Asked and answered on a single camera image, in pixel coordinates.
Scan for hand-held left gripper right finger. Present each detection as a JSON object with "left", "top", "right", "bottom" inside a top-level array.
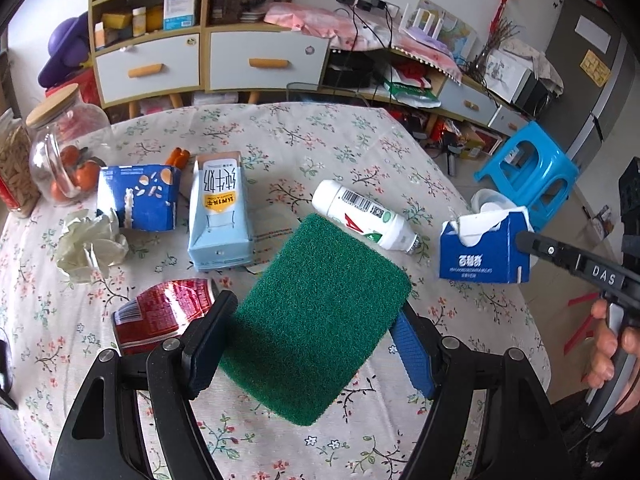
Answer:
[{"left": 390, "top": 302, "right": 583, "bottom": 480}]

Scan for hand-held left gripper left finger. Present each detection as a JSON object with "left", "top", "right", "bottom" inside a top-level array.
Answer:
[{"left": 49, "top": 290, "right": 239, "bottom": 480}]

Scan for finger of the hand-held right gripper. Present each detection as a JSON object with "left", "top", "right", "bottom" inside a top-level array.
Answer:
[{"left": 515, "top": 230, "right": 585, "bottom": 275}]

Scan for crushed red can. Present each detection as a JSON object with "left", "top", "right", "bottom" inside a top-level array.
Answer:
[{"left": 111, "top": 278, "right": 221, "bottom": 356}]

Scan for white trash bin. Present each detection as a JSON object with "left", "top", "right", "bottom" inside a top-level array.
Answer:
[{"left": 471, "top": 189, "right": 518, "bottom": 217}]

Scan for green scouring pad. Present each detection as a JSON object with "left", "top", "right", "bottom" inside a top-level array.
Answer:
[{"left": 218, "top": 212, "right": 412, "bottom": 428}]

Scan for light blue milk carton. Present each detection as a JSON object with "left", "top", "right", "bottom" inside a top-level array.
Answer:
[{"left": 187, "top": 151, "right": 255, "bottom": 272}]

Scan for white plastic bottle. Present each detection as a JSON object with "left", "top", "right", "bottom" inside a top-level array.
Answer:
[{"left": 311, "top": 179, "right": 420, "bottom": 256}]

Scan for white tissue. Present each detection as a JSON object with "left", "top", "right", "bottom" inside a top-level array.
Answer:
[{"left": 54, "top": 208, "right": 130, "bottom": 281}]

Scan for blue oat print carton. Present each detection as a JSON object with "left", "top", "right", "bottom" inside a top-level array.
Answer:
[{"left": 96, "top": 164, "right": 182, "bottom": 232}]

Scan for person's right hand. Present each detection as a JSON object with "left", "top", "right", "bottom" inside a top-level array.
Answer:
[{"left": 585, "top": 300, "right": 640, "bottom": 390}]

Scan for blue plastic stool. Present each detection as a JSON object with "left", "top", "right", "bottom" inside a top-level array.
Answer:
[{"left": 474, "top": 121, "right": 580, "bottom": 233}]

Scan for grey fridge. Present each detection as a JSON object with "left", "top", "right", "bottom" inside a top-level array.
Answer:
[{"left": 545, "top": 0, "right": 636, "bottom": 171}]

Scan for low wooden cabinet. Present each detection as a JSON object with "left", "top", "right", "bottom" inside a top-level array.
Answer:
[{"left": 320, "top": 45, "right": 531, "bottom": 136}]

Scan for white appliance box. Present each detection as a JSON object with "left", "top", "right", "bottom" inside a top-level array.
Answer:
[{"left": 485, "top": 50, "right": 551, "bottom": 111}]

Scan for person's dark clothing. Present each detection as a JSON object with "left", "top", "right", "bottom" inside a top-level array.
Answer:
[{"left": 550, "top": 390, "right": 640, "bottom": 480}]

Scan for green white bag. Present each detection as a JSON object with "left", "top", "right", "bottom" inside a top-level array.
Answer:
[{"left": 385, "top": 80, "right": 441, "bottom": 108}]

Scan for dried branches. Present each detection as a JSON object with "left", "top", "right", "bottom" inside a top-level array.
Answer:
[{"left": 470, "top": 17, "right": 516, "bottom": 81}]

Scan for floral tablecloth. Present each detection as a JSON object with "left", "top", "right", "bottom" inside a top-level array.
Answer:
[{"left": 0, "top": 101, "right": 551, "bottom": 480}]

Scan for glass jar with oranges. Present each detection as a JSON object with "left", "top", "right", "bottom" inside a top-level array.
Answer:
[{"left": 25, "top": 83, "right": 113, "bottom": 207}]

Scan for clear jar of snacks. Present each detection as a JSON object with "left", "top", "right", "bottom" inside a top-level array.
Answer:
[{"left": 0, "top": 109, "right": 42, "bottom": 219}]

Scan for black printer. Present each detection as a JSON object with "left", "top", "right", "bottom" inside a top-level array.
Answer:
[{"left": 322, "top": 50, "right": 376, "bottom": 88}]

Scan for red bag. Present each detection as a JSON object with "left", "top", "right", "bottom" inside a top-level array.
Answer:
[{"left": 75, "top": 70, "right": 101, "bottom": 106}]

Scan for white drawer with round sticker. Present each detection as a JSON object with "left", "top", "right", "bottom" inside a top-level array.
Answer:
[{"left": 209, "top": 30, "right": 331, "bottom": 92}]

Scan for power strip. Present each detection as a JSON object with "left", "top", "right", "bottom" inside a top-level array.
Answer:
[{"left": 336, "top": 0, "right": 388, "bottom": 12}]

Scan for pink cloth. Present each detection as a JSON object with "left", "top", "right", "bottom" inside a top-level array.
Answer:
[{"left": 264, "top": 2, "right": 463, "bottom": 83}]

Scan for tall wooden shelf cabinet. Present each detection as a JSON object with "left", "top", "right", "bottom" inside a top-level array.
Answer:
[{"left": 87, "top": 0, "right": 331, "bottom": 108}]

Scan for purple plush hat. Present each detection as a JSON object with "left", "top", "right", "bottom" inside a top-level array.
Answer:
[{"left": 37, "top": 15, "right": 93, "bottom": 88}]

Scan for light blue box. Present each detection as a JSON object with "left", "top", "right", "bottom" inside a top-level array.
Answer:
[{"left": 162, "top": 0, "right": 197, "bottom": 31}]

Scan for white drawer with wooden handle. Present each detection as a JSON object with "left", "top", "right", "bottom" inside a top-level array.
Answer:
[{"left": 95, "top": 34, "right": 202, "bottom": 106}]

